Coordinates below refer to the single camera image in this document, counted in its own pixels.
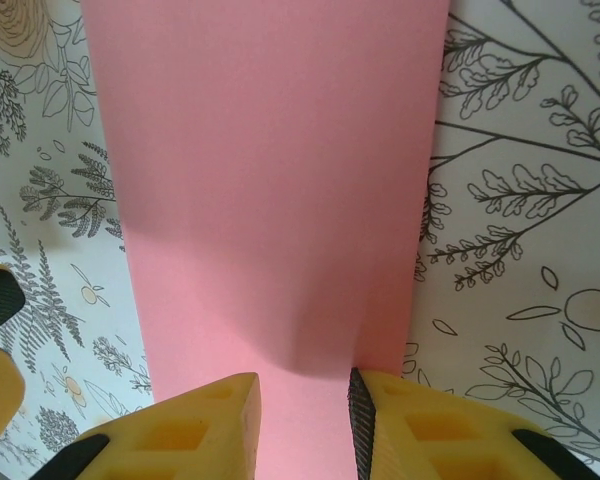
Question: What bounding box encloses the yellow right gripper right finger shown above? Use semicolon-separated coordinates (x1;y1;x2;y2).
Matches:
347;367;600;480

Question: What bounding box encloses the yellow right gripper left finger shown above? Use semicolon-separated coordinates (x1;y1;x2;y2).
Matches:
29;372;261;480

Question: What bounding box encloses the pink cloth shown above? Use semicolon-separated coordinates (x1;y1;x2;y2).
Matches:
79;0;451;480

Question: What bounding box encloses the floral printed table cover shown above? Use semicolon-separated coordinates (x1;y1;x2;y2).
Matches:
0;0;600;480

